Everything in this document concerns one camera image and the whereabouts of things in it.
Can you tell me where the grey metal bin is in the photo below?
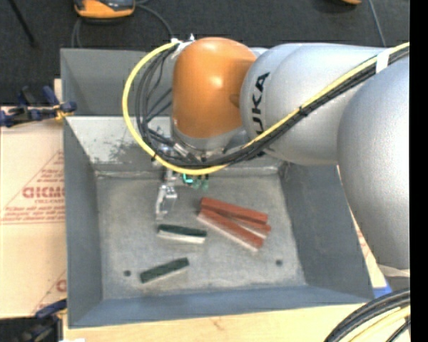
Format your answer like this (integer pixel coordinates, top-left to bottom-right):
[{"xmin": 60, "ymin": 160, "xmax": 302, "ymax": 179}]
[{"xmin": 59, "ymin": 47, "xmax": 376, "ymax": 329}]

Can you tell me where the dark green flat block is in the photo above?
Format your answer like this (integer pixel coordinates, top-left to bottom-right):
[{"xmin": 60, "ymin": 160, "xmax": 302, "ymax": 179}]
[
  {"xmin": 139, "ymin": 256, "xmax": 190, "ymax": 284},
  {"xmin": 156, "ymin": 223, "xmax": 208, "ymax": 245}
]

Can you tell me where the red-brown flat block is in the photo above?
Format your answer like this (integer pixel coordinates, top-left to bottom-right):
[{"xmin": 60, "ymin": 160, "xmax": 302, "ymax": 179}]
[
  {"xmin": 195, "ymin": 212, "xmax": 265, "ymax": 253},
  {"xmin": 200, "ymin": 197, "xmax": 270, "ymax": 224},
  {"xmin": 198, "ymin": 208, "xmax": 272, "ymax": 237}
]

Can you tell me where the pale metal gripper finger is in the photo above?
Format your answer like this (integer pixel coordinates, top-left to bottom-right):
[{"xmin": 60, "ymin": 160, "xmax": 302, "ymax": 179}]
[
  {"xmin": 165, "ymin": 185, "xmax": 180, "ymax": 214},
  {"xmin": 154, "ymin": 186, "xmax": 166, "ymax": 219}
]

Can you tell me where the brown cardboard board, red print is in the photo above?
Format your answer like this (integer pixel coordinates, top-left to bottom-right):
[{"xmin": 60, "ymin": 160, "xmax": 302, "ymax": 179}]
[{"xmin": 0, "ymin": 78, "xmax": 69, "ymax": 321}]

